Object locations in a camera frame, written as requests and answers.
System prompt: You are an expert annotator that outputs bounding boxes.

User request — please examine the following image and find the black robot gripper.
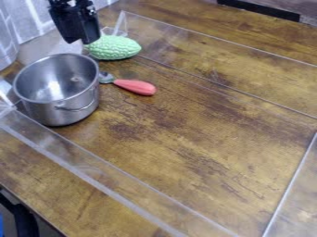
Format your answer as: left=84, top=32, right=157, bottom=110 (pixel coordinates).
left=48, top=0, right=100, bottom=44

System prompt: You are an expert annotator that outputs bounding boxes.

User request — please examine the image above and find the stainless steel pot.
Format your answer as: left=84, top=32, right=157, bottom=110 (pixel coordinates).
left=12, top=54, right=99, bottom=127

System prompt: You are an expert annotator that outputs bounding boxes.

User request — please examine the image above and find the pink handled metal spoon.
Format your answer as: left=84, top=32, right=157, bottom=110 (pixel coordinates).
left=99, top=72, right=156, bottom=96

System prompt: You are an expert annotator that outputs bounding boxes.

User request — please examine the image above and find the green bitter melon toy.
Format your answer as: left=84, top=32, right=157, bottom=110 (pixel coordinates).
left=84, top=35, right=141, bottom=60

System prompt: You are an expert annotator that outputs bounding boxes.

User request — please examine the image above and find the black bar at back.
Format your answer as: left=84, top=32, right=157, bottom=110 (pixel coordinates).
left=216, top=0, right=299, bottom=22

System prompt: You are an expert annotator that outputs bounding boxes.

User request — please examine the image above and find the clear acrylic barrier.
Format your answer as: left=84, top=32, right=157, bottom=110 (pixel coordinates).
left=0, top=11, right=317, bottom=237

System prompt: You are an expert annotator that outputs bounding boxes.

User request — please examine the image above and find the black table leg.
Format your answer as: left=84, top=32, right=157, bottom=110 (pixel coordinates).
left=0, top=193, right=40, bottom=237

